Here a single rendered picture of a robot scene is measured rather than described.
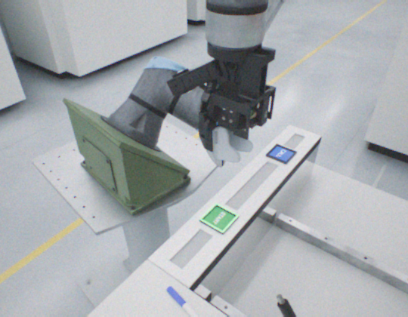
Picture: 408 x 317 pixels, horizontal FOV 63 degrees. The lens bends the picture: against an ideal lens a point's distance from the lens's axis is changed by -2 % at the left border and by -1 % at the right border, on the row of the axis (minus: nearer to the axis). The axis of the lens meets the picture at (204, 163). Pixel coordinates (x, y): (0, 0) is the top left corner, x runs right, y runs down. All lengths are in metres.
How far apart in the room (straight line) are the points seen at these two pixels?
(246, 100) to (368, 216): 0.58
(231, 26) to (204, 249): 0.38
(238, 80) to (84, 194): 0.63
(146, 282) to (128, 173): 0.30
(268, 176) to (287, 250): 0.18
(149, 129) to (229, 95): 0.48
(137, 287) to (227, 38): 0.40
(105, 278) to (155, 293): 1.21
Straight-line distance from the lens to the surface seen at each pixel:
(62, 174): 1.06
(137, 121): 0.91
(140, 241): 1.17
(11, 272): 1.99
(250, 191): 0.74
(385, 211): 0.99
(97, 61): 3.66
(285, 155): 0.84
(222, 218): 0.67
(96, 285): 1.77
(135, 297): 0.58
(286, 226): 0.84
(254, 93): 0.45
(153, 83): 0.91
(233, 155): 0.52
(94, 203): 0.94
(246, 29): 0.42
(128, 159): 0.78
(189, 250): 0.63
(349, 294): 0.79
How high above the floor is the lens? 1.46
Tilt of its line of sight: 39 degrees down
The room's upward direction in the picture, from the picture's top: straight up
